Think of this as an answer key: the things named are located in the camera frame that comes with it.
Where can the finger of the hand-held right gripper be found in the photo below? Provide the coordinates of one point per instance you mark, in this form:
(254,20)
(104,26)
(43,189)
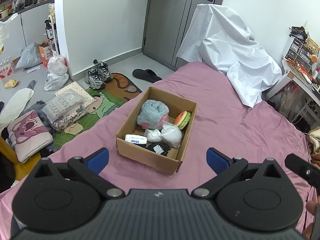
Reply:
(303,171)

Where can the orange cardboard box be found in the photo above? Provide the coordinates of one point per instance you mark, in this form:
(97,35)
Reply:
(45,53)

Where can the grey door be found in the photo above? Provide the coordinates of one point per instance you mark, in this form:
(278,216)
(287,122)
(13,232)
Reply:
(170,17)

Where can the white oblong pad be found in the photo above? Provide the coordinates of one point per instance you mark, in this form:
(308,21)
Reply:
(17,102)

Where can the beige blanket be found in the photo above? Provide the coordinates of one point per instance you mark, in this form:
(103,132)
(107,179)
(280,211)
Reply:
(313,140)

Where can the dark bottle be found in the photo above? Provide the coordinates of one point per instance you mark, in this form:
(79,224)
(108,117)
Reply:
(48,30)

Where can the floral folded cloth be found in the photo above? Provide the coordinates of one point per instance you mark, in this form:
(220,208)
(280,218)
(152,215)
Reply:
(77,88)

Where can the burger plush toy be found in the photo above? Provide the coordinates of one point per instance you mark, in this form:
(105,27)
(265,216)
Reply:
(181,120)

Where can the grey drawer organiser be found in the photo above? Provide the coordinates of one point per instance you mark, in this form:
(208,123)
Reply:
(296,48)

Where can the black felt patch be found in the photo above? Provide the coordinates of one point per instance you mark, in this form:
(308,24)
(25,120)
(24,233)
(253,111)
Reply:
(163,147)

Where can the pink printed cushion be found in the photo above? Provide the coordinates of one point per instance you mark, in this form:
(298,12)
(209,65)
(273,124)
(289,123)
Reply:
(30,135)

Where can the grey slipper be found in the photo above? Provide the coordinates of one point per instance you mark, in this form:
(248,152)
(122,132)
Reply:
(31,84)

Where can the grey kitchen cabinet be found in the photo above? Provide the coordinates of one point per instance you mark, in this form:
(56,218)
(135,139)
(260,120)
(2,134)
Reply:
(30,22)

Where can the wicker basket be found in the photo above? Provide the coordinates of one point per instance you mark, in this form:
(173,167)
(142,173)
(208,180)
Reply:
(312,46)

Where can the pink bedsheet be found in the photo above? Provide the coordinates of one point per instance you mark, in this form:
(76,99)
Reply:
(225,120)

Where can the grey sneaker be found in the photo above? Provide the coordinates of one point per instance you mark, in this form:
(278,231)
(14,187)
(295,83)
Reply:
(105,71)
(94,78)

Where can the clear bag of bedding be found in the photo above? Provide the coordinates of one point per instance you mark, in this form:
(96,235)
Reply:
(62,110)

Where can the white standing rack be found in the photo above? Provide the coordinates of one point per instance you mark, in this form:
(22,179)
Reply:
(53,30)

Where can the white cover sheet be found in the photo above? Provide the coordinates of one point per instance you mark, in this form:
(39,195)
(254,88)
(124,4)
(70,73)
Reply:
(225,47)

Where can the black slipper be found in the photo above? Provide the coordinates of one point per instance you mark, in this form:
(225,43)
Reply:
(146,75)

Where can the white plastic bag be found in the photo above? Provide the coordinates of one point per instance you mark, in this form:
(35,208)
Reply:
(57,65)
(56,81)

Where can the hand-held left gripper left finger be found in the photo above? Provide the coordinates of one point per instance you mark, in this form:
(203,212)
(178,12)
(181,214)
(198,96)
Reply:
(97,160)

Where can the grey-blue plush toy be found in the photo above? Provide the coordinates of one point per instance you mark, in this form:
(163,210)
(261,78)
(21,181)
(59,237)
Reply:
(152,113)

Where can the green cartoon floor mat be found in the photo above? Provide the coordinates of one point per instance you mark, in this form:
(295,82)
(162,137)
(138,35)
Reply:
(100,107)

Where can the printed tissue pack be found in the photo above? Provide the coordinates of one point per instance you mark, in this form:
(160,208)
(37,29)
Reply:
(135,139)

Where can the yellow slipper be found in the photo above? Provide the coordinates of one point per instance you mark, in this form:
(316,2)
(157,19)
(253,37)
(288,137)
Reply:
(11,83)

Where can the pink tissue package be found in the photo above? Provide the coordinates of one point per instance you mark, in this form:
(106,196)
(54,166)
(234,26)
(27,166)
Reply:
(6,70)

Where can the white desk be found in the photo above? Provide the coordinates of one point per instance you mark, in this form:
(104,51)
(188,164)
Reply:
(295,80)

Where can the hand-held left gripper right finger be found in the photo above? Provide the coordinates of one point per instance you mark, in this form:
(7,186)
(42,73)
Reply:
(217,161)

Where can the grey plastic bag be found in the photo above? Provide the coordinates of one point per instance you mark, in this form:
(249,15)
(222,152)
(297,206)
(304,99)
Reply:
(30,56)

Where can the clear plastic bag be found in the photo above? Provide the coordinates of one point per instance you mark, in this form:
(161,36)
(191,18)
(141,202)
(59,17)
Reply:
(172,135)

